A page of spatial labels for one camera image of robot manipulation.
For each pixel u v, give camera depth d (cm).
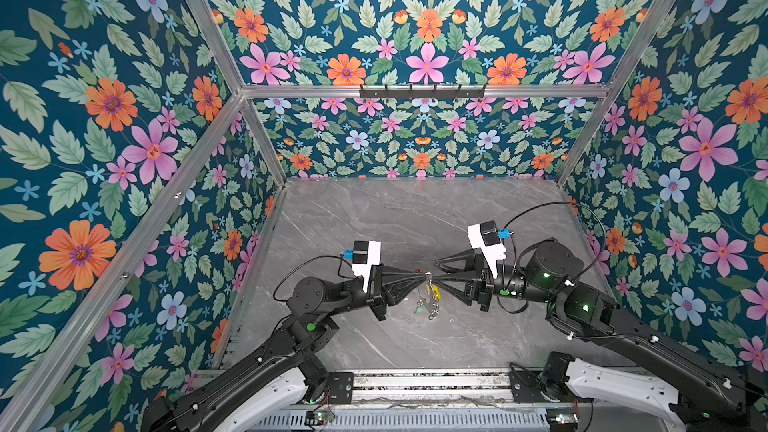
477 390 75
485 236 46
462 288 50
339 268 51
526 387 73
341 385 73
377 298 49
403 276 52
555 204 40
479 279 47
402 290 54
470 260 53
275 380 58
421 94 93
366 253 47
